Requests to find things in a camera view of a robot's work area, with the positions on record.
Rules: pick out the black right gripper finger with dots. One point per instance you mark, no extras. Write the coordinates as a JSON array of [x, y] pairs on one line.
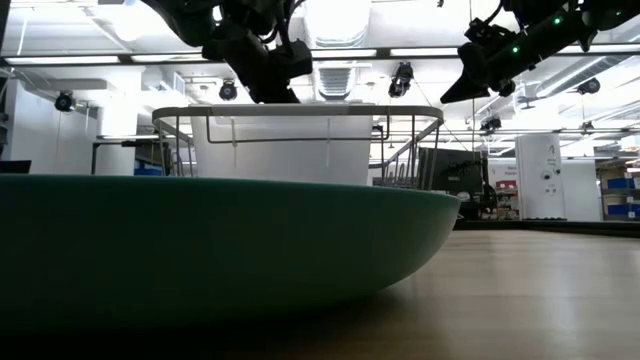
[[470, 82]]

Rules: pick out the storage shelf unit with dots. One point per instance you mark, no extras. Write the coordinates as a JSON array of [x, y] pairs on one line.
[[602, 200]]

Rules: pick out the black ceiling spotlight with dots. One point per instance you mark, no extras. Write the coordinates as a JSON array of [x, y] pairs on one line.
[[65, 101], [491, 123], [400, 80], [228, 91], [589, 86]]

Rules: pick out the large teal green plate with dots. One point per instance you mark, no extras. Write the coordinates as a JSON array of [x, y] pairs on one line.
[[200, 240]]

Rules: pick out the blue storage bin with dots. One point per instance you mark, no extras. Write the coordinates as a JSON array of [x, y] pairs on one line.
[[619, 209], [620, 183]]

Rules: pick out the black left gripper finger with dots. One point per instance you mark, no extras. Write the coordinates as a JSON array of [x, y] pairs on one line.
[[277, 94]]

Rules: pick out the black aluminium table frame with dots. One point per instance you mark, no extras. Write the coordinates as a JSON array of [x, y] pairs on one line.
[[550, 227]]

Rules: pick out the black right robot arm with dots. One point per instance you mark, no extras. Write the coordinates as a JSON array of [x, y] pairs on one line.
[[575, 20]]

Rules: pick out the black monitor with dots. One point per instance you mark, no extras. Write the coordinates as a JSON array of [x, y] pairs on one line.
[[450, 170]]

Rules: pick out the blue crate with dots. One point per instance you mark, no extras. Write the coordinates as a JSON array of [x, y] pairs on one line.
[[147, 169]]

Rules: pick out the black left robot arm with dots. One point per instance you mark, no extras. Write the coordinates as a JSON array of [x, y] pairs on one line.
[[190, 20]]

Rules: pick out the silver ceiling duct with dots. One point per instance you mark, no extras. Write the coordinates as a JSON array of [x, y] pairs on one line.
[[575, 75]]

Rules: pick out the white tall cabinet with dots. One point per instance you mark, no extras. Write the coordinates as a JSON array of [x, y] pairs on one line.
[[540, 175]]

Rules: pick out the translucent plastic cutlery holder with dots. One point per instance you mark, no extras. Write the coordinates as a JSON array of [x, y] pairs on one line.
[[280, 160]]

